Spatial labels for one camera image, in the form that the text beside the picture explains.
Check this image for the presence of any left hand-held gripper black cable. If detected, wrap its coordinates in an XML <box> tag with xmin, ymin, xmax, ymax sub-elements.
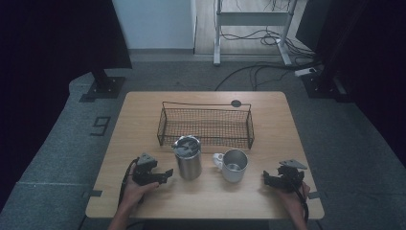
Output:
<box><xmin>117</xmin><ymin>157</ymin><xmax>142</xmax><ymax>207</ymax></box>

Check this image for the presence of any dark curtain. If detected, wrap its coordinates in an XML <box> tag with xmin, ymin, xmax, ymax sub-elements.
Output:
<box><xmin>0</xmin><ymin>0</ymin><xmax>133</xmax><ymax>212</ymax></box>
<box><xmin>295</xmin><ymin>0</ymin><xmax>406</xmax><ymax>161</ymax></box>

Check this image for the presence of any hand-held gripper black cable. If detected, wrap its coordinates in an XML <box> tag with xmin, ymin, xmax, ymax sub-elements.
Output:
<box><xmin>291</xmin><ymin>183</ymin><xmax>310</xmax><ymax>224</ymax></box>
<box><xmin>117</xmin><ymin>157</ymin><xmax>142</xmax><ymax>207</ymax></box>

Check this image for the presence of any white power strip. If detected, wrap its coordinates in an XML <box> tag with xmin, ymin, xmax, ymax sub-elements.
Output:
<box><xmin>293</xmin><ymin>66</ymin><xmax>318</xmax><ymax>78</ymax></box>

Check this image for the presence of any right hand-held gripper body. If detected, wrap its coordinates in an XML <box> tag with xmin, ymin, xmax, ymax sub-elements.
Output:
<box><xmin>278</xmin><ymin>159</ymin><xmax>309</xmax><ymax>194</ymax></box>

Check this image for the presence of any right hand-held gripper black cable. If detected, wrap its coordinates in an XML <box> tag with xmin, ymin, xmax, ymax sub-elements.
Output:
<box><xmin>291</xmin><ymin>183</ymin><xmax>310</xmax><ymax>224</ymax></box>

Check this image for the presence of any dark wire mesh basket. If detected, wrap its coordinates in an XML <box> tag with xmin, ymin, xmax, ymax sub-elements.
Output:
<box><xmin>156</xmin><ymin>101</ymin><xmax>256</xmax><ymax>150</ymax></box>

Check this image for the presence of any black stand base plate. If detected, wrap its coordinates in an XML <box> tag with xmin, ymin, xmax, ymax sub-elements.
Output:
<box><xmin>79</xmin><ymin>68</ymin><xmax>126</xmax><ymax>104</ymax></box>
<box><xmin>301</xmin><ymin>71</ymin><xmax>350</xmax><ymax>104</ymax></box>

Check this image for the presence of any tangle of black floor cables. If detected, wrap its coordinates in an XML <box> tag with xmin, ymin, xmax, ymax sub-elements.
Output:
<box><xmin>219</xmin><ymin>26</ymin><xmax>318</xmax><ymax>59</ymax></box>

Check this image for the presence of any white metal desk frame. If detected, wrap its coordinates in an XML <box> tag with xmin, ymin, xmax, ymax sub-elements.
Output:
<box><xmin>213</xmin><ymin>0</ymin><xmax>299</xmax><ymax>67</ymax></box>

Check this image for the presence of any steel tumbler with lid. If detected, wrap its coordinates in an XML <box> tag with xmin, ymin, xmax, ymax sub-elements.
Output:
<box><xmin>171</xmin><ymin>134</ymin><xmax>203</xmax><ymax>181</ymax></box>

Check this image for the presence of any steel mug with handle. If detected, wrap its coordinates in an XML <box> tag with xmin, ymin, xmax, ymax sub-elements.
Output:
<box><xmin>213</xmin><ymin>148</ymin><xmax>249</xmax><ymax>184</ymax></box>

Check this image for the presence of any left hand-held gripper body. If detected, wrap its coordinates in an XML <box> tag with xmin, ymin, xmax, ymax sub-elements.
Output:
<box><xmin>131</xmin><ymin>152</ymin><xmax>159</xmax><ymax>187</ymax></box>

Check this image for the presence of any long black floor cable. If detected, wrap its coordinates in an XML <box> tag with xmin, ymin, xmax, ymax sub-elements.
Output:
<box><xmin>214</xmin><ymin>61</ymin><xmax>320</xmax><ymax>92</ymax></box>

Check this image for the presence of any person's right hand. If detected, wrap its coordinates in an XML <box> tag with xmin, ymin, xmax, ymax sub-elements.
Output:
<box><xmin>276</xmin><ymin>181</ymin><xmax>311</xmax><ymax>213</ymax></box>

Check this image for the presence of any person's left hand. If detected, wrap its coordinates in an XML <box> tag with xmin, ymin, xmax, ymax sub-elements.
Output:
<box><xmin>120</xmin><ymin>172</ymin><xmax>160</xmax><ymax>209</ymax></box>

